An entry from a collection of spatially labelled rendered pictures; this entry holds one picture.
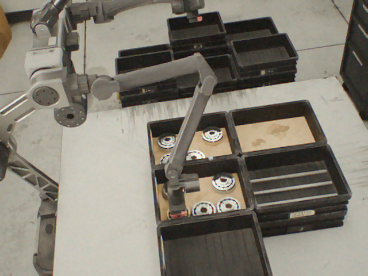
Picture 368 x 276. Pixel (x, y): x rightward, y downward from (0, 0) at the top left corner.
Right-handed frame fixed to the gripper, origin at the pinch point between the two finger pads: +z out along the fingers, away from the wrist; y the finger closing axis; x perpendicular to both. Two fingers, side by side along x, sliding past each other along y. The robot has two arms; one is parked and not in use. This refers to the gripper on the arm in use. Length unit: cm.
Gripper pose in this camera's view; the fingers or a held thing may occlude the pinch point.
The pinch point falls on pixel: (178, 212)
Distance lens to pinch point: 204.1
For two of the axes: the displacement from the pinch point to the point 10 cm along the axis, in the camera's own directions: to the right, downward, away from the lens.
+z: 0.7, 6.9, 7.2
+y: -1.2, -7.1, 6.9
